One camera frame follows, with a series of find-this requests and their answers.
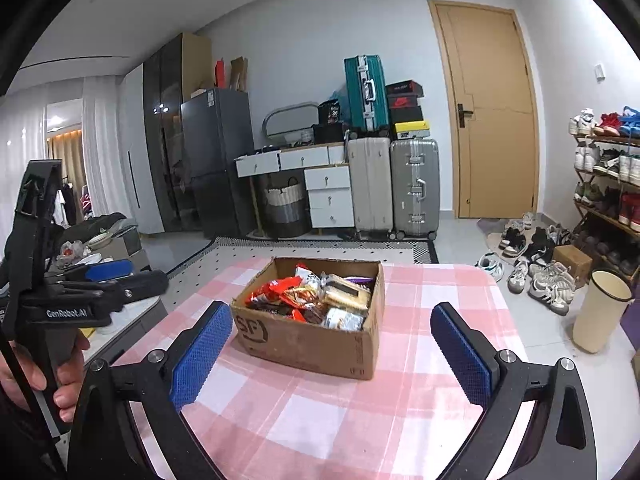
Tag red oreo snack pack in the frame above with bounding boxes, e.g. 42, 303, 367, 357
245, 276, 306, 308

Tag white black printed snack bag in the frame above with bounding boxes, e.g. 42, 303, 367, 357
295, 263, 322, 295

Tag beige black snack packet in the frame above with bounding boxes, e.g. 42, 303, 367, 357
319, 274, 371, 312

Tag person's left hand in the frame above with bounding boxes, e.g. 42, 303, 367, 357
0, 331, 91, 424

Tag pink plaid tablecloth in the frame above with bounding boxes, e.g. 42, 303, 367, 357
112, 253, 532, 480

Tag grey white side cabinet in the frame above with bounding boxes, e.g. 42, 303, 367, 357
49, 224, 170, 366

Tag white striped sneakers on floor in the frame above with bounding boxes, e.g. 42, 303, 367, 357
527, 261, 576, 316

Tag SF Express cardboard box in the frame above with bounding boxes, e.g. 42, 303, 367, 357
231, 257, 385, 380

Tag white curtain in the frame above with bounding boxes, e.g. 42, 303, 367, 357
81, 76, 132, 218

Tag small cardboard box on floor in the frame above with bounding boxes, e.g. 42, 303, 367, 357
553, 245, 593, 288

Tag cream waste bin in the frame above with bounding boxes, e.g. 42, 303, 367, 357
572, 269, 634, 354

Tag woven laundry basket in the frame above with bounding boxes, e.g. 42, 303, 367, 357
264, 177, 311, 238

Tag silver aluminium suitcase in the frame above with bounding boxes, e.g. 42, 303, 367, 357
390, 138, 440, 240

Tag wooden shoe rack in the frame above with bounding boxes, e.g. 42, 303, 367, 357
568, 106, 639, 283

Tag white drawer desk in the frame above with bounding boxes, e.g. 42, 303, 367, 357
235, 143, 355, 230

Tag dark grey refrigerator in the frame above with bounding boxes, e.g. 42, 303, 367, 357
181, 88, 256, 240

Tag beige hard suitcase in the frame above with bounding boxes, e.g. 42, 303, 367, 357
347, 138, 394, 234

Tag oval mirror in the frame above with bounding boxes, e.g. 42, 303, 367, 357
262, 102, 319, 138

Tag stacked shoe boxes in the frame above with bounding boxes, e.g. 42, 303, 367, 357
386, 79, 431, 140

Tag black glass cabinet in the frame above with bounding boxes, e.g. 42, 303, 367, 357
142, 32, 213, 232

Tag teal suitcase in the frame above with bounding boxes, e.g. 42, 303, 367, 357
344, 54, 390, 138

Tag wooden door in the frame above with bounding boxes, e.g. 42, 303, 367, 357
428, 0, 539, 219

